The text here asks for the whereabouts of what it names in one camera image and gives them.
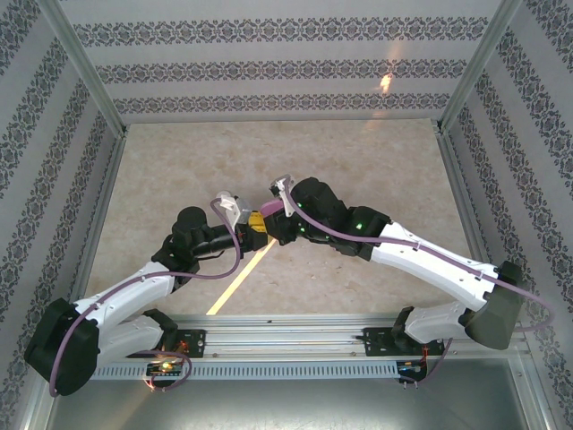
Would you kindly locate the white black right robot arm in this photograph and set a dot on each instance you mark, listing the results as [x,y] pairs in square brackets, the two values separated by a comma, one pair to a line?
[425,264]

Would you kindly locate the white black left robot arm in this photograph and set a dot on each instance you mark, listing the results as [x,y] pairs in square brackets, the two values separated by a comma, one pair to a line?
[125,291]

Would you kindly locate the small left circuit board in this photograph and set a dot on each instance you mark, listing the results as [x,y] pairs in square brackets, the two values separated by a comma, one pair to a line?
[163,368]

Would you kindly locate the small circuit board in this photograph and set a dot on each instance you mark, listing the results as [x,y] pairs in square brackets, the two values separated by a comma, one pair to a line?
[409,366]
[163,368]

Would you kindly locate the grey metal shelf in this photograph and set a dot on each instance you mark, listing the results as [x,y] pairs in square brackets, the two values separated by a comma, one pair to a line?
[286,407]

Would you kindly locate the small right circuit board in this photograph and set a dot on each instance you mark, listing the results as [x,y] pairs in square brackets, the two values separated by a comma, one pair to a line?
[409,366]

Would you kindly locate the aluminium side rail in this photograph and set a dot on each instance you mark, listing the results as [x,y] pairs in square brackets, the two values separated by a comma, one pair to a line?
[456,179]
[102,201]

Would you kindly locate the aluminium mounting rail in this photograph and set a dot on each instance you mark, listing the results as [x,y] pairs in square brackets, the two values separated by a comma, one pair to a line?
[277,336]

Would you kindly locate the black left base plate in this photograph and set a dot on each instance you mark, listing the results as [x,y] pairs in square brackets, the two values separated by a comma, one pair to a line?
[194,342]

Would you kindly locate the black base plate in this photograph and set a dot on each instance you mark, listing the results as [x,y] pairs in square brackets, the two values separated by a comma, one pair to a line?
[376,342]
[194,342]

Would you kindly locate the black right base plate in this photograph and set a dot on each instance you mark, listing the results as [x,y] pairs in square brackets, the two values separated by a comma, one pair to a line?
[376,342]

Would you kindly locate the aluminium frame post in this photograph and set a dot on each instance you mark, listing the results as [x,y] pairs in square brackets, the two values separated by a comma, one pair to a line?
[89,76]
[476,67]

